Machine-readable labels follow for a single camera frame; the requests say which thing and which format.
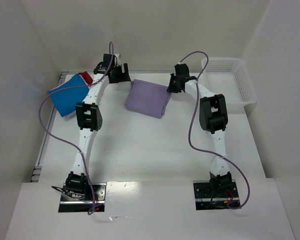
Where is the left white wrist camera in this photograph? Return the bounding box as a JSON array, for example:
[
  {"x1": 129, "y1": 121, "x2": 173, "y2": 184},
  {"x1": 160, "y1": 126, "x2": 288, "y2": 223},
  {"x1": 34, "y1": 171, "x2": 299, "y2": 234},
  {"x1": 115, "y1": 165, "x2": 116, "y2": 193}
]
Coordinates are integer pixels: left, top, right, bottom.
[{"x1": 114, "y1": 53, "x2": 122, "y2": 67}]

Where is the pink folded shirt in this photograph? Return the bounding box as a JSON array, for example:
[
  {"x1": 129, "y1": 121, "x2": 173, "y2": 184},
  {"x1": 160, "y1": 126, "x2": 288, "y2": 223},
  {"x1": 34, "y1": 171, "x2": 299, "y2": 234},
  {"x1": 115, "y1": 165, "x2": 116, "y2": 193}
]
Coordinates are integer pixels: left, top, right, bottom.
[{"x1": 65, "y1": 112, "x2": 76, "y2": 120}]

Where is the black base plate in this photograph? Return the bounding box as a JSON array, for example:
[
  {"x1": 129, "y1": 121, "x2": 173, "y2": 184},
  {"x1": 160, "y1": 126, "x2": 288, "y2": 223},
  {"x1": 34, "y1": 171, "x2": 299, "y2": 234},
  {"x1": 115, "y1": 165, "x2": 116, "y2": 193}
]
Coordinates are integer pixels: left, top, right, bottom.
[
  {"x1": 193, "y1": 180, "x2": 241, "y2": 211},
  {"x1": 58, "y1": 183, "x2": 106, "y2": 213}
]

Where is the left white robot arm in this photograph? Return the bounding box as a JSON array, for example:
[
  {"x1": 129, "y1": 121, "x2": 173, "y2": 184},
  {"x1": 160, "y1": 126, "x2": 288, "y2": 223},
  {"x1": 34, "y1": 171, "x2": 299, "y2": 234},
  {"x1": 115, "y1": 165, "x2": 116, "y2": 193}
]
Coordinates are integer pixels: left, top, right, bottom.
[{"x1": 65, "y1": 53, "x2": 131, "y2": 199}]

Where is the blue folded shirt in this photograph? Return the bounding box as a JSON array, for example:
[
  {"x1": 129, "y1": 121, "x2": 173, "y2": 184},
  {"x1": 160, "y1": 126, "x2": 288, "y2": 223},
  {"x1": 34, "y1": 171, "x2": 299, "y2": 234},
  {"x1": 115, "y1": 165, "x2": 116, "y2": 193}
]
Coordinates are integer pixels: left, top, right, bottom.
[{"x1": 48, "y1": 74, "x2": 89, "y2": 117}]

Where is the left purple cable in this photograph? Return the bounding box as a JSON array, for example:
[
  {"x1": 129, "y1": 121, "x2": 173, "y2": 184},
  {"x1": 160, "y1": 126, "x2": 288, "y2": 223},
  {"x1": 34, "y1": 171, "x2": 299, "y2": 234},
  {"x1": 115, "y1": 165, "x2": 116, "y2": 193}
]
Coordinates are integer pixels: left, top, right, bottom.
[{"x1": 38, "y1": 41, "x2": 115, "y2": 216}]

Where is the purple polo shirt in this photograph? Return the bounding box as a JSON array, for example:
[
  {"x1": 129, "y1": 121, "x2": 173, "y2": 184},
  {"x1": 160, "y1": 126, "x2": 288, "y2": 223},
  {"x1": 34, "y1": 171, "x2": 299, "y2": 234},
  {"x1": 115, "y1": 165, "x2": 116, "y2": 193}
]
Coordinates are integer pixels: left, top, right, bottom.
[{"x1": 125, "y1": 79, "x2": 171, "y2": 119}]

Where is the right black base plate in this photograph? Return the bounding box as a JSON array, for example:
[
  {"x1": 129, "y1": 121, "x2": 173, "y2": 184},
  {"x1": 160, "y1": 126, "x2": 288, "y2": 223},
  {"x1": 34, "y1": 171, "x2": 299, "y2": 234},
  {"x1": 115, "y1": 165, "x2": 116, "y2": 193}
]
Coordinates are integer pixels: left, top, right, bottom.
[{"x1": 193, "y1": 180, "x2": 241, "y2": 211}]

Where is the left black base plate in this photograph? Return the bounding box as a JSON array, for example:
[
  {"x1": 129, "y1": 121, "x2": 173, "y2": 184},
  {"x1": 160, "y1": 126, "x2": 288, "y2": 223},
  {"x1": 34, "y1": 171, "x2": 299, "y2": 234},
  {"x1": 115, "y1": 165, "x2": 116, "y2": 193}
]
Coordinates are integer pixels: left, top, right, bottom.
[{"x1": 58, "y1": 183, "x2": 106, "y2": 213}]

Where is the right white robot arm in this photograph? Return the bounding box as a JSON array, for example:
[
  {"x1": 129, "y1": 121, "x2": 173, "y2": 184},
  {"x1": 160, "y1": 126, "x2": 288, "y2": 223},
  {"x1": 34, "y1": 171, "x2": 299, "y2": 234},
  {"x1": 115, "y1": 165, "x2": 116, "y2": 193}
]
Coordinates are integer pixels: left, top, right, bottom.
[{"x1": 167, "y1": 63, "x2": 232, "y2": 197}]

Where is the red folded shirt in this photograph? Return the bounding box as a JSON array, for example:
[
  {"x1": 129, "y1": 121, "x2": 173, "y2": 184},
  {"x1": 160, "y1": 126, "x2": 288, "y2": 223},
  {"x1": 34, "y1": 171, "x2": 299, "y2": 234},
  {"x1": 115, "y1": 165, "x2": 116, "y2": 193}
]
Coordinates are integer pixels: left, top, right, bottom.
[{"x1": 78, "y1": 72, "x2": 93, "y2": 85}]

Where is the white plastic basket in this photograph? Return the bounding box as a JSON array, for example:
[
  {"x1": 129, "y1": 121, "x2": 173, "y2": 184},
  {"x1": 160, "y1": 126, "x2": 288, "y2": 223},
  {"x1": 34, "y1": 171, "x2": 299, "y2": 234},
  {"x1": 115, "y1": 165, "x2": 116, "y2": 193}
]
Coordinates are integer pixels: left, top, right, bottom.
[{"x1": 201, "y1": 57, "x2": 257, "y2": 107}]

